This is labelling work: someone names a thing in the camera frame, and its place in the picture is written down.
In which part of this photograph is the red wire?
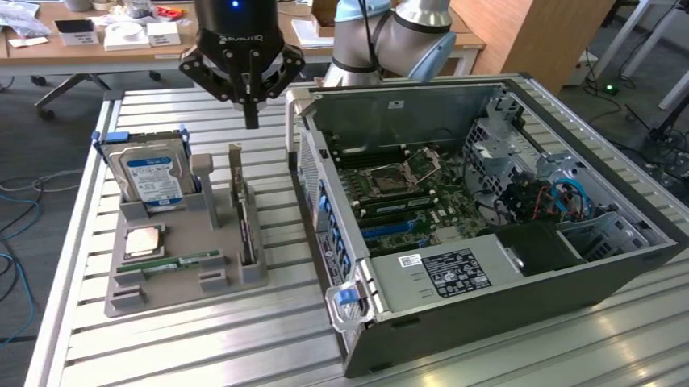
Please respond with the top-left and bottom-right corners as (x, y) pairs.
(532, 183), (564, 221)

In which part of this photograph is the blue floor cable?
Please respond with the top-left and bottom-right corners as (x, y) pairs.
(0, 193), (42, 347)

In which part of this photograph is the small white box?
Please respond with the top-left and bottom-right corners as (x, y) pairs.
(146, 22), (181, 48)

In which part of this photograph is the white floor cable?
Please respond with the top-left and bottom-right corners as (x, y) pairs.
(0, 169), (82, 194)

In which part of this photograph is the wooden desk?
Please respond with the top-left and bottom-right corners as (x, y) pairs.
(0, 0), (487, 120)

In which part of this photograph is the grey power supply unit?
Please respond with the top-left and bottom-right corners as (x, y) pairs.
(370, 235), (527, 314)

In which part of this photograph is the white desk frame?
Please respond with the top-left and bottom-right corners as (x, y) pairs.
(587, 0), (689, 110)

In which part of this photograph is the black fan shroud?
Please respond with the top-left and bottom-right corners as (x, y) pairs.
(478, 223), (588, 277)

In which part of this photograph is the grey printed parts rack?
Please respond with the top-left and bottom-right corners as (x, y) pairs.
(103, 152), (270, 318)

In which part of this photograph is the clear plastic bag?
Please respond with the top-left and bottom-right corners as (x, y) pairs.
(0, 0), (54, 37)

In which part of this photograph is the hard disk in blue caddy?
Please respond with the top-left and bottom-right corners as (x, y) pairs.
(93, 123), (197, 211)

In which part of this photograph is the blue case latch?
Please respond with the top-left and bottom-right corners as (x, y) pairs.
(333, 281), (361, 308)

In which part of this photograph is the perforated metal drive cage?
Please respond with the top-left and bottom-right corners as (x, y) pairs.
(462, 119), (543, 202)

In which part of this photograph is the blue expansion slot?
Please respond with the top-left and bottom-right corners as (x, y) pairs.
(361, 220), (422, 239)

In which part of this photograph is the metal disk bay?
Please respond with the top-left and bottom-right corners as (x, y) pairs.
(557, 211), (653, 261)

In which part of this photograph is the white floor box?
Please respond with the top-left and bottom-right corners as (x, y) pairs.
(571, 48), (600, 88)

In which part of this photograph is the CPU socket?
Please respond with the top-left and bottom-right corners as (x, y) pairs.
(365, 164), (412, 198)

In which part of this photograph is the stack of papers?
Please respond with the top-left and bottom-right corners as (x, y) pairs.
(293, 18), (337, 49)

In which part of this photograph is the white tape holder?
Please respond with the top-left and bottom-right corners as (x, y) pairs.
(103, 22), (151, 52)

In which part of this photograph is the wooden cabinet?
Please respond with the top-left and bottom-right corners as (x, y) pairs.
(473, 0), (619, 94)

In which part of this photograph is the black open PC case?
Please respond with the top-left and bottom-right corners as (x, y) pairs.
(284, 71), (689, 379)

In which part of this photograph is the brown cardboard box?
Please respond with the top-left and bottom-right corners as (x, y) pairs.
(310, 0), (346, 40)

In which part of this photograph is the white box with black top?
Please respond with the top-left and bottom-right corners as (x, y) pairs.
(55, 19), (101, 46)

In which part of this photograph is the green RAM stick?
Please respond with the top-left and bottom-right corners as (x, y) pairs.
(117, 250), (222, 274)

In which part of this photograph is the Nvidia Quadro graphics card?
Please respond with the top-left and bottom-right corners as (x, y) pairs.
(226, 142), (261, 269)

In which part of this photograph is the blue wire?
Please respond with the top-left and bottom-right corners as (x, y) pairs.
(548, 177), (593, 221)

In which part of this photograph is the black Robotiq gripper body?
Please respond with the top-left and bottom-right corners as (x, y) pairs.
(193, 0), (286, 106)

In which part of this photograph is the metal socket cover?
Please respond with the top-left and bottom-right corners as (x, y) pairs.
(404, 147), (448, 182)

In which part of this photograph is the silver CPU chip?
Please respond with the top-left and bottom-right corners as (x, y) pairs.
(123, 229), (163, 259)

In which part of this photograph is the green motherboard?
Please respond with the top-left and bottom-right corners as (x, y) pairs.
(337, 144), (497, 259)

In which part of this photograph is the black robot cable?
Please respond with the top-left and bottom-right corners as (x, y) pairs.
(360, 0), (381, 68)

